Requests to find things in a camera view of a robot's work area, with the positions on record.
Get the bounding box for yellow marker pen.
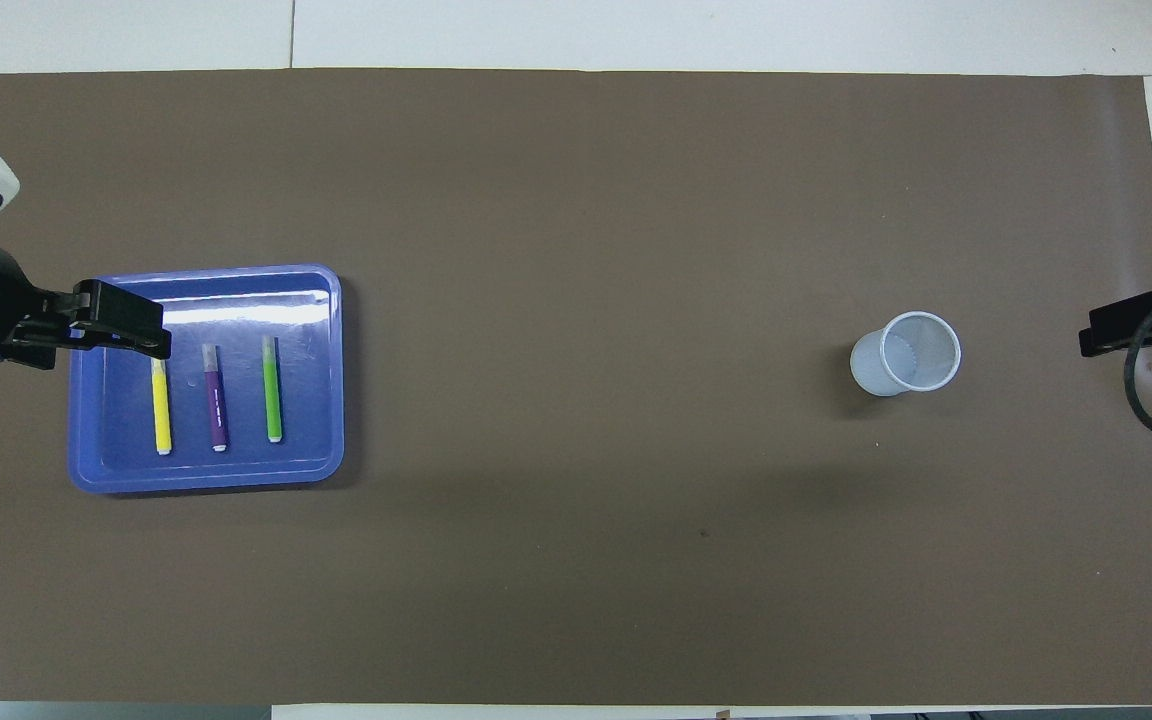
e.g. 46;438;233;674
151;358;174;456

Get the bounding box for purple marker pen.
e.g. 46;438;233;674
201;344;229;453

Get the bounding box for green marker pen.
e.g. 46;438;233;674
261;335;284;444

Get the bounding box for blue plastic tray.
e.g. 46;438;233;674
68;264;345;495

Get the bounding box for translucent plastic cup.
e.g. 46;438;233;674
849;311;963;398

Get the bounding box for brown table mat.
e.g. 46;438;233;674
0;68;1152;706

